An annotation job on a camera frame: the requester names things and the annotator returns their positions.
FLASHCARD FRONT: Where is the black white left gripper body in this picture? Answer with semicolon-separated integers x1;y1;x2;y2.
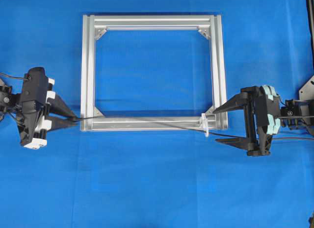
18;67;55;149

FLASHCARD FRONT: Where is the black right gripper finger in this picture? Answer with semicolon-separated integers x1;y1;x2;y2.
215;137;248;150
213;93;247;113

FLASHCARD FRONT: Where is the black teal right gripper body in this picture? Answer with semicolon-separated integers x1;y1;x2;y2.
241;85;280;156

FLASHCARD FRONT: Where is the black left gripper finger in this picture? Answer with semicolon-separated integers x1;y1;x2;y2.
47;117;78;132
50;94;77;118

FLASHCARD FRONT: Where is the black usb cable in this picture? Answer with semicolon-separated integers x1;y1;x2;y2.
71;117;314;141

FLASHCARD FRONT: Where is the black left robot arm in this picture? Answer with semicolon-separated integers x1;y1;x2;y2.
0;67;81;150

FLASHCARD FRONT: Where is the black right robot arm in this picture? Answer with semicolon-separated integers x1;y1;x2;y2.
214;85;314;156

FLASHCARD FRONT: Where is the white zip tie loop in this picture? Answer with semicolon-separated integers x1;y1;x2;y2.
199;113;209;137

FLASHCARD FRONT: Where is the silver aluminium extrusion frame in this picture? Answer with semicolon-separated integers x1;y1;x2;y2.
80;15;228;131

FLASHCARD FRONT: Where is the grey right base plate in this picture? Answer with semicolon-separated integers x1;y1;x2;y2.
299;76;314;101

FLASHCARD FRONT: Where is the black vertical post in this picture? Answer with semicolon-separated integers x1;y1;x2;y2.
306;0;314;39

